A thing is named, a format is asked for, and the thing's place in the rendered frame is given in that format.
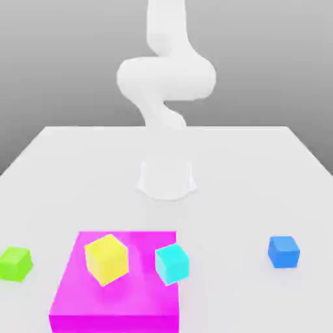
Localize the small blue cube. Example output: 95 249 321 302
267 235 301 269

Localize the small cyan cube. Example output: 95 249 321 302
155 243 190 287

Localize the small green cube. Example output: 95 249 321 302
0 246 34 284

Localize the large magenta box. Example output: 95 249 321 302
48 230 180 333

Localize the small yellow cube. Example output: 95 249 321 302
83 233 129 287

